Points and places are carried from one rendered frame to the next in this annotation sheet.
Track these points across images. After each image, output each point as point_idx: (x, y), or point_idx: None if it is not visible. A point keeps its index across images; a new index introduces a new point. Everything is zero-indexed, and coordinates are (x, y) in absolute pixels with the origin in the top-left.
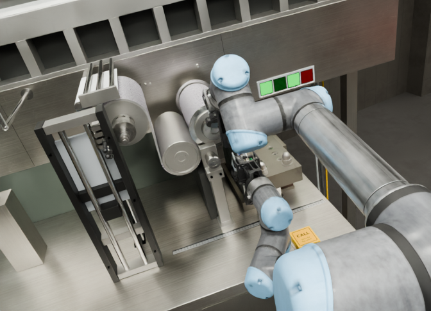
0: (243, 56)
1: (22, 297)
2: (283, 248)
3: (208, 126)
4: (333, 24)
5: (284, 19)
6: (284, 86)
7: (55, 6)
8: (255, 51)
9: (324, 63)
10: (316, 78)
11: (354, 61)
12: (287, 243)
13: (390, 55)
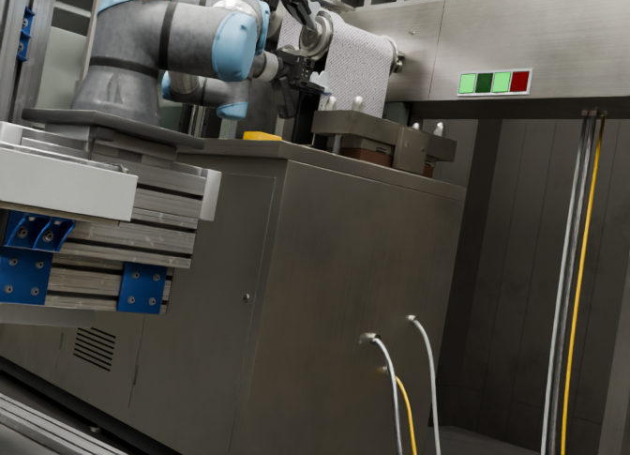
0: (457, 33)
1: None
2: (212, 85)
3: (288, 10)
4: (573, 10)
5: None
6: (487, 87)
7: None
8: (472, 30)
9: (549, 68)
10: (533, 90)
11: (595, 78)
12: (224, 95)
13: None
